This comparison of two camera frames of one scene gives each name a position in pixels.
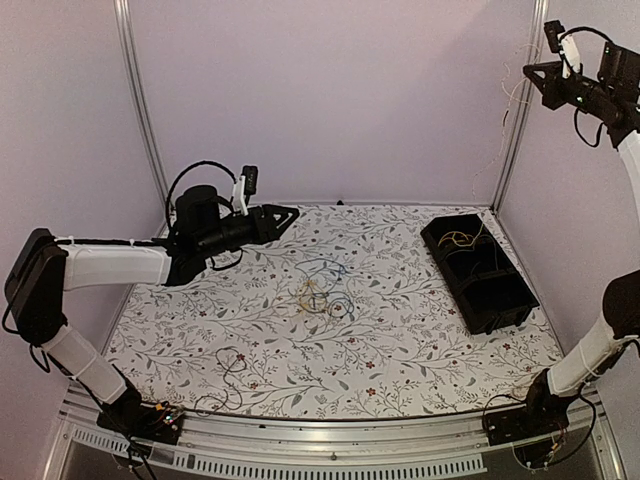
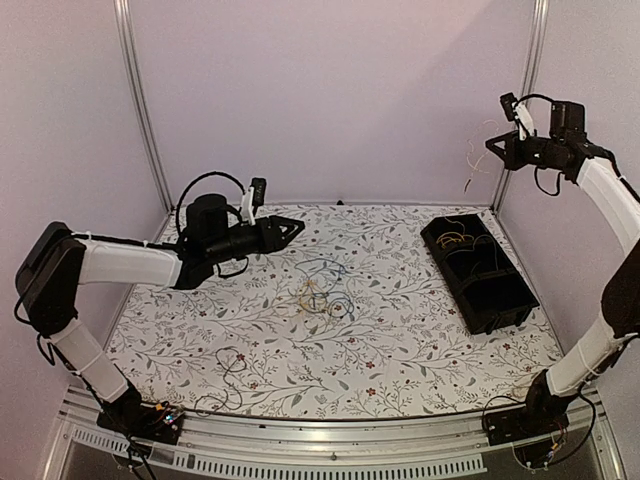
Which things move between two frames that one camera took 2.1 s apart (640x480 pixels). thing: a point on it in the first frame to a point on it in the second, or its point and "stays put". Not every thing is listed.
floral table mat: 340,313 stays put
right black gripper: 550,87 to 511,156
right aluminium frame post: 534,53 stays put
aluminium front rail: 216,446 stays put
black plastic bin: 488,288 stays put
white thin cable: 509,97 to 474,167
